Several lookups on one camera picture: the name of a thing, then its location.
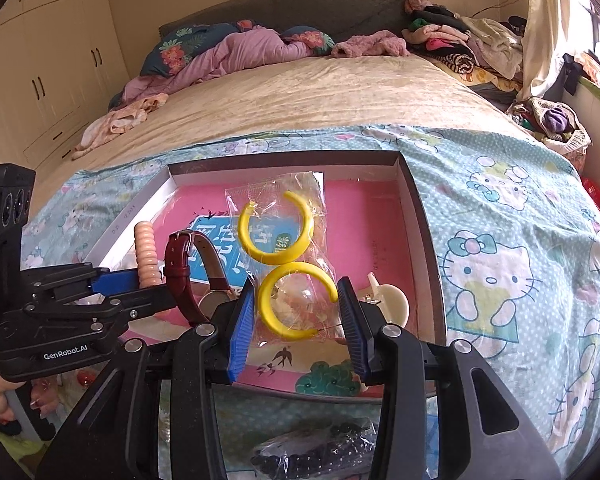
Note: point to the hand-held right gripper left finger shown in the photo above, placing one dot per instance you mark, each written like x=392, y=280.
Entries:
x=242, y=330

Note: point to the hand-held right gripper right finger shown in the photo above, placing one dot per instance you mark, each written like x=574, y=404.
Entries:
x=352, y=325

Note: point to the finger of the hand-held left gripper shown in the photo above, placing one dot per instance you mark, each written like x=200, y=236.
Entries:
x=115, y=281
x=145, y=305

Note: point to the cream hair claw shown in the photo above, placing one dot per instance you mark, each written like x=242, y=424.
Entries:
x=392, y=302

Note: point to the shallow cardboard box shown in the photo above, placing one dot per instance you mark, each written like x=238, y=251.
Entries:
x=425, y=240

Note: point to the yellow hoop earrings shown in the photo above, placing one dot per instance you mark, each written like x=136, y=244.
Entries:
x=307, y=220

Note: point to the red berry hair clip card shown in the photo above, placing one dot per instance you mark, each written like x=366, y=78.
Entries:
x=85, y=377

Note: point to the pale pink floral garment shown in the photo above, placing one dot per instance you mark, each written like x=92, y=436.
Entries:
x=120, y=122

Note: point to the cartoon cat printed blanket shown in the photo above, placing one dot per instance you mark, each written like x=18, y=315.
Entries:
x=505, y=260

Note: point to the cream wardrobe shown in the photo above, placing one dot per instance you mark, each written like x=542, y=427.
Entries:
x=45, y=60

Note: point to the beige bedspread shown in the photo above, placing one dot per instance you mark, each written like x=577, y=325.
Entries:
x=330, y=100

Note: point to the pink blanket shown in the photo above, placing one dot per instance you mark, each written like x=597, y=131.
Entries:
x=240, y=50

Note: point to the red object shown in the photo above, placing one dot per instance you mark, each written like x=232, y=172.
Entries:
x=597, y=197

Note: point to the pink fuzzy garment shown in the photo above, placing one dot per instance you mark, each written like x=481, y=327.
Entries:
x=370, y=45

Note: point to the heap of clothes with purple garment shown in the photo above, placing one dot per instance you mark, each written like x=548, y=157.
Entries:
x=555, y=120

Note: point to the pile of clothes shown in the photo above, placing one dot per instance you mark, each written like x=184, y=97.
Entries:
x=460, y=45

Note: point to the grey headboard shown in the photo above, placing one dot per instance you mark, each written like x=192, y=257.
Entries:
x=305, y=10

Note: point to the cream curtain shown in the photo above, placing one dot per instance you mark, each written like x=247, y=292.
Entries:
x=545, y=25

